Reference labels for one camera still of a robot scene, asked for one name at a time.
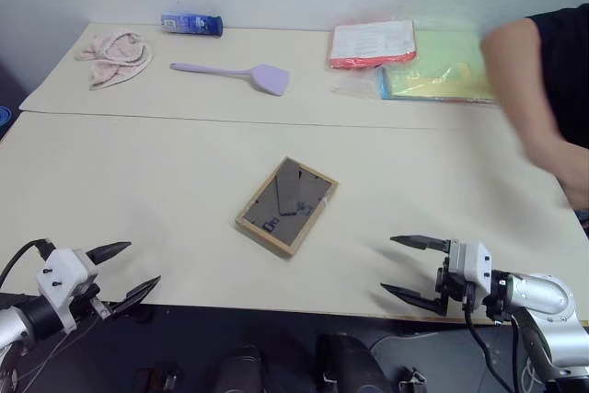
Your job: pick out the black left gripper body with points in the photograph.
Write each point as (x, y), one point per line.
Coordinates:
(87, 294)

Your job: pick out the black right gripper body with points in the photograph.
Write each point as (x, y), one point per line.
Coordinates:
(453, 289)

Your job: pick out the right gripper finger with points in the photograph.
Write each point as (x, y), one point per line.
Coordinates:
(416, 299)
(421, 242)

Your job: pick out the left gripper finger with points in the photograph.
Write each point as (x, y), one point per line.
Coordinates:
(135, 296)
(108, 251)

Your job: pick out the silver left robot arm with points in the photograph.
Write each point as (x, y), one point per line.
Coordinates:
(11, 324)

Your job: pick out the small dark clip shape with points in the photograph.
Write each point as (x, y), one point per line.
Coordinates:
(412, 381)

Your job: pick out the small dark boxy shape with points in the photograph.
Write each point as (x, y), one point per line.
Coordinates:
(156, 379)

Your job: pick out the wide dark rounded shape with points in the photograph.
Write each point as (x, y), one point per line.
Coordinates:
(352, 365)

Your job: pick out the narrow dark rounded shape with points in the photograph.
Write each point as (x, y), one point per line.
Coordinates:
(241, 370)

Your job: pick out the green yellow coloured paper pack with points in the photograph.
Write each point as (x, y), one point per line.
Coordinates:
(442, 75)

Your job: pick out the blue object at table side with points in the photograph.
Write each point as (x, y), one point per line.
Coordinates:
(3, 117)

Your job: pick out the pink crumpled towel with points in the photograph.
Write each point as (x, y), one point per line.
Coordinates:
(117, 59)

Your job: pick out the red packet with white sheet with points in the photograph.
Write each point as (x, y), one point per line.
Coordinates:
(370, 43)

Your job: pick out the purple silicone spatula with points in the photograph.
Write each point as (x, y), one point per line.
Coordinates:
(271, 78)

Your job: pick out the person's black shirt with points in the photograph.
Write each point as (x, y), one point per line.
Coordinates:
(568, 57)

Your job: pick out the blue cylindrical bottle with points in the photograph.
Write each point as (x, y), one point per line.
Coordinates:
(193, 24)

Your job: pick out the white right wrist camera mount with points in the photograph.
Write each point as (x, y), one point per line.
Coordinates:
(469, 262)

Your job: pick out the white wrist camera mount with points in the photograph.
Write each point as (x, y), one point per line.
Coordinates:
(469, 262)
(62, 273)

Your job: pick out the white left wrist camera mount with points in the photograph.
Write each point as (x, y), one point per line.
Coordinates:
(62, 273)

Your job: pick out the wooden picture frame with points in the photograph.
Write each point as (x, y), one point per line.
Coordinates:
(294, 232)

